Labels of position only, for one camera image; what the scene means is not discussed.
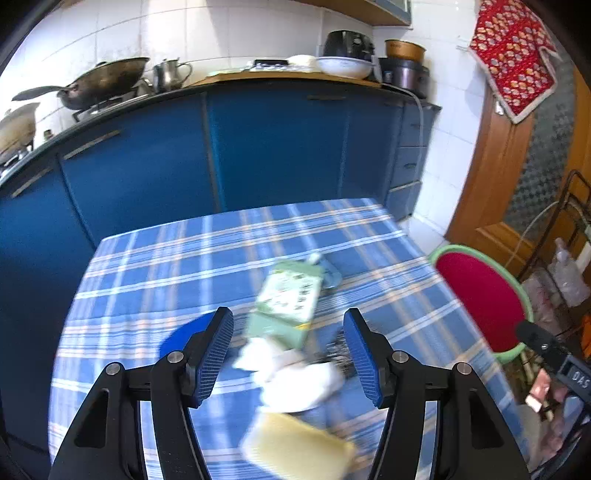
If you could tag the wooden door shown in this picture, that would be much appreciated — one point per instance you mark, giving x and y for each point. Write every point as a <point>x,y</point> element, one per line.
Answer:
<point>498,184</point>

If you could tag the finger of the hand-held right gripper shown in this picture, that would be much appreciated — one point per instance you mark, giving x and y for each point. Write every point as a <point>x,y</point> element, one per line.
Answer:
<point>538,339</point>

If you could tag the wooden cutting board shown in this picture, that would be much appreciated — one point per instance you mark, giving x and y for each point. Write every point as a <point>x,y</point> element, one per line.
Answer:
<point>277,77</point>

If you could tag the pink box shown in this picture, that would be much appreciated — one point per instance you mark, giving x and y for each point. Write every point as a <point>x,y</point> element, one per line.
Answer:
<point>538,392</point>

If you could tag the red floral quilted cloth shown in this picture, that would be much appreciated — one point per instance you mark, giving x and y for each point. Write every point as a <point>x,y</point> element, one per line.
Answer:
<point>512,50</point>

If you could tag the dark wok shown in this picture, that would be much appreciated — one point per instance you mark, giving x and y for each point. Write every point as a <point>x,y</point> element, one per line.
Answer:
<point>108,78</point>

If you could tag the metal kettle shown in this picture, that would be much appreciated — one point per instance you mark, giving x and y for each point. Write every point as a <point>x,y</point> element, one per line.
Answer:
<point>168,74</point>

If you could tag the white cooking pot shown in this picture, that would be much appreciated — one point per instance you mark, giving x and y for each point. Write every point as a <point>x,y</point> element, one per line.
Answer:
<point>18,131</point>

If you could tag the blue wall cabinet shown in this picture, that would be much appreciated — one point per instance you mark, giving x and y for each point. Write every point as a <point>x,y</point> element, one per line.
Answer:
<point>383,9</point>

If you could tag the dark rice cooker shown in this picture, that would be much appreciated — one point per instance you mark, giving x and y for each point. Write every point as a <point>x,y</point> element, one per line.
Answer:
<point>408,76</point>

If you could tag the golden inner pot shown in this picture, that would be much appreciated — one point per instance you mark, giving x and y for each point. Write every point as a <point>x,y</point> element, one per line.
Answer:
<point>404,50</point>

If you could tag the blue round lid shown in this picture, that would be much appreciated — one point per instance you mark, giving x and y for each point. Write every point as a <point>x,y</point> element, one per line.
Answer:
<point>184,337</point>

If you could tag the yellow sponge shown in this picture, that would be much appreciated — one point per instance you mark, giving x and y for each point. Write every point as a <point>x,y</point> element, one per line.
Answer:
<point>295,447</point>

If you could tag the green and white box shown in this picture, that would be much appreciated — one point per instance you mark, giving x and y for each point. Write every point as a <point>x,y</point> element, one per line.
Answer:
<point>286,300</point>

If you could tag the white bowl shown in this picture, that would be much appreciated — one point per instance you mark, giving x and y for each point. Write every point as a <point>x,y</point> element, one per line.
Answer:
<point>344,68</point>

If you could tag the blue plaid tablecloth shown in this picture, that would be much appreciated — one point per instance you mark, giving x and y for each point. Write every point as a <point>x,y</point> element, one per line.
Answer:
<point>184,267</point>

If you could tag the black tray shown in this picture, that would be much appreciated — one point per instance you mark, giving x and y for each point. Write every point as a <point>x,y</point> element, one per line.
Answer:
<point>270,64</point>

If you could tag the red bucket with green rim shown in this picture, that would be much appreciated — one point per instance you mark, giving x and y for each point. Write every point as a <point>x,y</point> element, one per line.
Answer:
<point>480,300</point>

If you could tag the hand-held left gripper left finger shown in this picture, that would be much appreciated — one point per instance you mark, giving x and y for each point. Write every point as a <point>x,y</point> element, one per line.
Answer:
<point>210,364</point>

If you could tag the white tissue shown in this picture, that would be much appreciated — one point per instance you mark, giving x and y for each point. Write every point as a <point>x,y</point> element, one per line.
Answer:
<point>300,374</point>

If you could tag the black air fryer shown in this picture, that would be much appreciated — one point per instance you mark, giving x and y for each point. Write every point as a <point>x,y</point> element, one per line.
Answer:
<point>346,44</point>

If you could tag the blue base cabinets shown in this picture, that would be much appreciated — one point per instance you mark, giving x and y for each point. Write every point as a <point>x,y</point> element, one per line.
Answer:
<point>161,170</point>

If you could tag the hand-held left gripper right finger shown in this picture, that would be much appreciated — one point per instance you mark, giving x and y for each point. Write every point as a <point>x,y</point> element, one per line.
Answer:
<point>362,364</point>

